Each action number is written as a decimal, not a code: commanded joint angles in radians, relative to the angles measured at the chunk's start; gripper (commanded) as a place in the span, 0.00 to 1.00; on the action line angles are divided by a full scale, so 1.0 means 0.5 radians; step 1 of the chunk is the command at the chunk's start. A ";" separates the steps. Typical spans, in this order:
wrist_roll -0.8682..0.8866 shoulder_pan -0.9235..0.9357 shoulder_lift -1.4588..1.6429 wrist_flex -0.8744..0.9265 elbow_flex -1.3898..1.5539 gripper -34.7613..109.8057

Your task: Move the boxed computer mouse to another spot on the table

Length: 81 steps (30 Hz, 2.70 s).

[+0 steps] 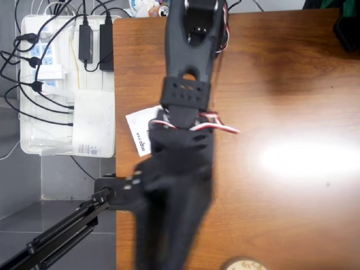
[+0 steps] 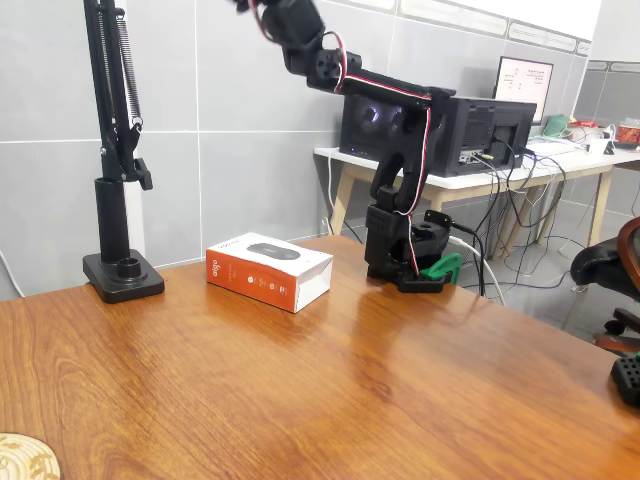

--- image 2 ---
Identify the black perforated plastic block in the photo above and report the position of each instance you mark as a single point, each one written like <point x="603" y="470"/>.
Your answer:
<point x="627" y="379"/>

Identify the black office chair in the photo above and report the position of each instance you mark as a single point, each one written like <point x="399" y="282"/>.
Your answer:
<point x="600" y="260"/>

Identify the round wooden coaster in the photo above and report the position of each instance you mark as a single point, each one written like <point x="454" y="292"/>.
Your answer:
<point x="25" y="457"/>

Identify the computer monitor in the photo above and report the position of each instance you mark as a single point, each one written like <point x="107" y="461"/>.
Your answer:
<point x="522" y="80"/>

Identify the black computer case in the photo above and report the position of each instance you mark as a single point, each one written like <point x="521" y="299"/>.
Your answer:
<point x="480" y="130"/>

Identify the stack of papers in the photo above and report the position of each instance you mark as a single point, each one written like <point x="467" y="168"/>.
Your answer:
<point x="550" y="145"/>

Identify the black spring boom stand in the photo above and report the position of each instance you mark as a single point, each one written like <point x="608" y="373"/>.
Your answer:
<point x="112" y="220"/>

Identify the orange white mouse box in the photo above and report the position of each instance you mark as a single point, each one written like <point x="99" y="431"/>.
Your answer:
<point x="265" y="270"/>

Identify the red tin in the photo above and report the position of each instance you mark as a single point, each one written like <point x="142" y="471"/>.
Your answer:
<point x="629" y="132"/>

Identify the red packet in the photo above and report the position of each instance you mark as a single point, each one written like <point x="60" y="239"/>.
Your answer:
<point x="585" y="121"/>

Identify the white side table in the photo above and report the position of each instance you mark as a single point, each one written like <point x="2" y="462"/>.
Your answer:
<point x="350" y="159"/>

